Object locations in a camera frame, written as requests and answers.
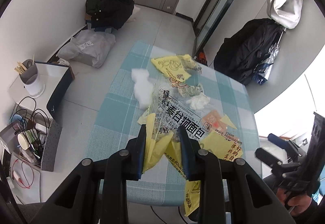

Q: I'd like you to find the yellow printed wrapper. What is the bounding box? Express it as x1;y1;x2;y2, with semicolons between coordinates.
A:
199;132;244;161

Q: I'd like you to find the orange snack packet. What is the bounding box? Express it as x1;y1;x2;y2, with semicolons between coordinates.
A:
202;110;227;134

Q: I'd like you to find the clear printed bread bag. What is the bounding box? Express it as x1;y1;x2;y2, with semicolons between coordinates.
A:
149;75;207;140

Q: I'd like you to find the yellow wrapper with drawing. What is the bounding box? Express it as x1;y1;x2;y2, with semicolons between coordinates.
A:
151;54;202;83

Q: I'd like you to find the person's right hand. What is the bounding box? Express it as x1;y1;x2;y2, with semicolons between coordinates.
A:
276;188;313;216

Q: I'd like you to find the white side cabinet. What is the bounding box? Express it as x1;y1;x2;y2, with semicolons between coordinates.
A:
8;62;73;172

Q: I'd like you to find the paper cup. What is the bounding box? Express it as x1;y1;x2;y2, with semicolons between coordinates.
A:
17;133;31;150

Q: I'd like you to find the crumpled white tissue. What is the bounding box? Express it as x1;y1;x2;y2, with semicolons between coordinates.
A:
186;93;210;110

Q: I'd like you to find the silver folded umbrella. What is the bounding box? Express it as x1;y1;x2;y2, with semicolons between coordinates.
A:
252;30;285;85

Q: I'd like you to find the green patterned wrapper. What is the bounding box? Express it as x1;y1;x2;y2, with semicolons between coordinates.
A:
177;84;203;97

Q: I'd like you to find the teal plaid tablecloth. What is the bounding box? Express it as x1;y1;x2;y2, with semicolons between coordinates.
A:
85;42;262;206

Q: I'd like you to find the grey chopstick holder cup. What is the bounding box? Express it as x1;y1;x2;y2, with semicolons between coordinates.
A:
15;59;46;98

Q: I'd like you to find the black hanging jacket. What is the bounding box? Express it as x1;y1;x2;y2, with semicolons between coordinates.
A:
213;18;284;85

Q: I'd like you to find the orange black tool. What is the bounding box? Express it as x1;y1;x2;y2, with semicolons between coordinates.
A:
196;51;208;66

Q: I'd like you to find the grey plastic parcel bag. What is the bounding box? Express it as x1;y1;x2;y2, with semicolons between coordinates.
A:
57;30;116;68

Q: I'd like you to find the white hanging bag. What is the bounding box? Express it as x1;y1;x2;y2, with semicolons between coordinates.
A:
267;0;303;29

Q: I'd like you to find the black backpack on floor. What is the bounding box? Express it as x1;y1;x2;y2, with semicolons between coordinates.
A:
85;0;134;30

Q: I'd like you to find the glass sliding door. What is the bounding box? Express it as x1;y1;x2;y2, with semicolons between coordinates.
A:
192;0;228;58

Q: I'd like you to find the red cable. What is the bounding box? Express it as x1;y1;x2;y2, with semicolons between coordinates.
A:
11;158;34;189

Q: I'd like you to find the black cable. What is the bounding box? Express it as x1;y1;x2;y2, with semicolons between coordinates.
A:
14;96;50;143

